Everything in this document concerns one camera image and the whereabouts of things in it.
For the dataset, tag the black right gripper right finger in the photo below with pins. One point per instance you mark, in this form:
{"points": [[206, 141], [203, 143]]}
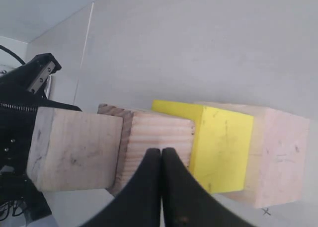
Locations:
{"points": [[186, 203]]}

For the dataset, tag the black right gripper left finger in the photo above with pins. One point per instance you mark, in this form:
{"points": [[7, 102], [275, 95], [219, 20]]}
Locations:
{"points": [[139, 202]]}

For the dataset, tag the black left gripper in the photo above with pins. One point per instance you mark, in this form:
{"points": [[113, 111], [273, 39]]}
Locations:
{"points": [[21, 94]]}

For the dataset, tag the small wooden cube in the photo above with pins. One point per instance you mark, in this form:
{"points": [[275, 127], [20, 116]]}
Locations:
{"points": [[73, 150]]}

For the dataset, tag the yellow cube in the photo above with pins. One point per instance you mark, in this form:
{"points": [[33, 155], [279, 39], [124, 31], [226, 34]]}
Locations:
{"points": [[221, 145]]}

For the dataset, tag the medium wooden cube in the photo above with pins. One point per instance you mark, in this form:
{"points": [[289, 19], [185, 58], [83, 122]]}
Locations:
{"points": [[143, 130]]}

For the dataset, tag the large wooden cube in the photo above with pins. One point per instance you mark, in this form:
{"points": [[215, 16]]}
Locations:
{"points": [[276, 160]]}

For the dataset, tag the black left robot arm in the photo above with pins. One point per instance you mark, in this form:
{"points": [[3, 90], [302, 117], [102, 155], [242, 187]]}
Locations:
{"points": [[18, 192]]}

